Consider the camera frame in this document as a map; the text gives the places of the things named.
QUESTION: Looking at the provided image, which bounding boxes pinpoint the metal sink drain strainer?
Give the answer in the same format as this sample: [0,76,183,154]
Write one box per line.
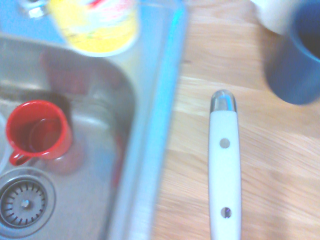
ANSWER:
[0,166,57,239]

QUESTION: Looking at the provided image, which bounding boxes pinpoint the white mug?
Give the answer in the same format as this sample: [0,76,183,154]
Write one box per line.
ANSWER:
[249,0,305,36]

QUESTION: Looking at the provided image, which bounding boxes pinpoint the stainless steel double sink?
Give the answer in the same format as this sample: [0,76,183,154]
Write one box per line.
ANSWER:
[0,0,189,240]

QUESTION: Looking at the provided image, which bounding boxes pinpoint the red mug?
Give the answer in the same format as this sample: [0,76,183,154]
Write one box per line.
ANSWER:
[5,99,74,167]

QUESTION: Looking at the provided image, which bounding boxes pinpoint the Lysol wipes canister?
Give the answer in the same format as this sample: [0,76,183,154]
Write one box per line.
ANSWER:
[46,0,139,58]

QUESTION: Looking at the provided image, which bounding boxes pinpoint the navy blue mug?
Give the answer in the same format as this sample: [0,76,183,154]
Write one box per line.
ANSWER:
[264,0,320,106]

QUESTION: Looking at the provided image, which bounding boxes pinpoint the white handled metal spoon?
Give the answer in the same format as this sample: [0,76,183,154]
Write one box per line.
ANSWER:
[207,89,243,240]

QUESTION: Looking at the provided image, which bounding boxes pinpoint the clear plastic bowl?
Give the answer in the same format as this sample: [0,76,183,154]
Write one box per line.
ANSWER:
[0,112,14,174]

